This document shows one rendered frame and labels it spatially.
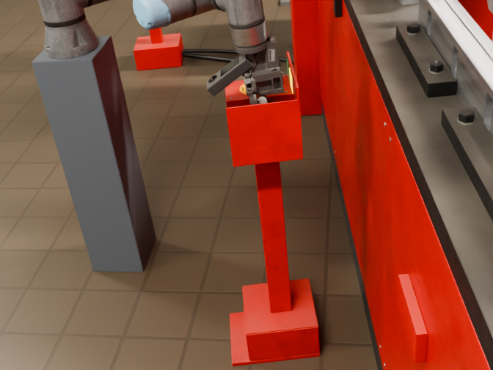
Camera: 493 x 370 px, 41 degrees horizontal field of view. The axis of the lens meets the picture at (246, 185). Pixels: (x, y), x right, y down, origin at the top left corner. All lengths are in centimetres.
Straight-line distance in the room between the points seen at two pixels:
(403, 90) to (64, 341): 131
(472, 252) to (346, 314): 117
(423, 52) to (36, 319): 146
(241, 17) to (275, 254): 67
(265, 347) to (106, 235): 68
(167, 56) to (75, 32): 183
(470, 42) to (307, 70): 176
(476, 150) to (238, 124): 58
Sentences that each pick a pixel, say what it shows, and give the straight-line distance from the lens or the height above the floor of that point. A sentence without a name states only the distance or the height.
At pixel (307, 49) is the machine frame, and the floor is 32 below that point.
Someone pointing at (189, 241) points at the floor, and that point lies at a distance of 239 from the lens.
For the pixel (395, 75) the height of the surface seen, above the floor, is 88.
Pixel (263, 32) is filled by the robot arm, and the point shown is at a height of 96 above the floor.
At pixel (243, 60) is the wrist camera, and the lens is 142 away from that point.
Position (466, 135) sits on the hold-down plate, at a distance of 112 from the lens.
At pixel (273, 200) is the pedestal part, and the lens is 166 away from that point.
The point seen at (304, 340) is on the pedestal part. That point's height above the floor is 7.
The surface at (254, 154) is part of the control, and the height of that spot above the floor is 69.
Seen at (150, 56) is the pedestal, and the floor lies 8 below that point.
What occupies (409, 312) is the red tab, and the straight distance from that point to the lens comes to 120.
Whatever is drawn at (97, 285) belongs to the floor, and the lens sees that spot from 230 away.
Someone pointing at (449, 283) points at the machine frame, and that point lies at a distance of 98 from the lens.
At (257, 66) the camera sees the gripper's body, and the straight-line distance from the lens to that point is 144.
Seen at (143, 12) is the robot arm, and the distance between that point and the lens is 138.
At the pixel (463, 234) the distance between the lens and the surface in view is 95.
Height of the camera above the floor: 146
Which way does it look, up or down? 34 degrees down
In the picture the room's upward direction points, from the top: 7 degrees counter-clockwise
